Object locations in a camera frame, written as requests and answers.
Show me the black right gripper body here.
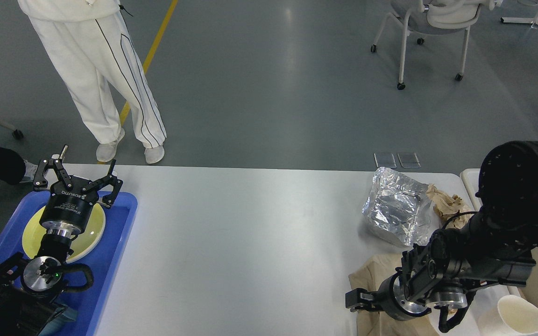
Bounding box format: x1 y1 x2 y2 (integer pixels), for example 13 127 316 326
375 273 431 321

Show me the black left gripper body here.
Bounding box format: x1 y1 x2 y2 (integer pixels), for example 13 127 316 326
39 182 99 238

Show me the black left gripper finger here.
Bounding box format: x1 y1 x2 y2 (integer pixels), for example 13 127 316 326
33 145 74 192
90 160 124 209

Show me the brown paper bag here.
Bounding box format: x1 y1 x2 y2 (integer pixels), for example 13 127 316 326
348 253 438 336

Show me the yellow plastic plate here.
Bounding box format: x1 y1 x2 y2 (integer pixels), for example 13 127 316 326
21 204 106 263

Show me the aluminium foil tray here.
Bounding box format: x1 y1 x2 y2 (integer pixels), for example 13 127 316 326
361 167 432 247

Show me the teal green mug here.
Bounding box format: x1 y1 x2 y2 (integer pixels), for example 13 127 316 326
39 305 78 336

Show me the brown paper ball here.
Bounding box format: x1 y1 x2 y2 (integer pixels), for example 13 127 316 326
425 184 473 224

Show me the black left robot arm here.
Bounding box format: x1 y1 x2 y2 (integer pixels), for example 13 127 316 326
0 146 123 336

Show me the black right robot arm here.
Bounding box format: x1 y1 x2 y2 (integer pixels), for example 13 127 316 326
345 141 538 333

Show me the white pink plate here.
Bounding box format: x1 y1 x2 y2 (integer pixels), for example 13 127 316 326
66 223 106 264

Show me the grey chair leg with caster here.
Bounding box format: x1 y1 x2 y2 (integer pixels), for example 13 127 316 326
0 119 24 140

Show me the blue plastic tray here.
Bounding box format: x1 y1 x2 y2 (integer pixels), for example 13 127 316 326
0 191 137 336

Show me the white paper cup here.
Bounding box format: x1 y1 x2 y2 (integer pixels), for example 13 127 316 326
477 295 538 336

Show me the left floor socket cover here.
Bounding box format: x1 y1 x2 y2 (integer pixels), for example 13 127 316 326
374 152 397 169

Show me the floor socket cover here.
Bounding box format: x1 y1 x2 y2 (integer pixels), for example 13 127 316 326
374 152 397 169
397 152 421 168

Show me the right floor socket cover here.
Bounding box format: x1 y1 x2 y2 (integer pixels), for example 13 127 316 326
397 152 421 168

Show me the person in white tracksuit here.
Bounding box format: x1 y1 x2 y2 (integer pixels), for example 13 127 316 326
18 0 167 164

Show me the white grey office chair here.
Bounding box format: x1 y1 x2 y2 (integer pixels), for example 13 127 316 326
371 0 502 90

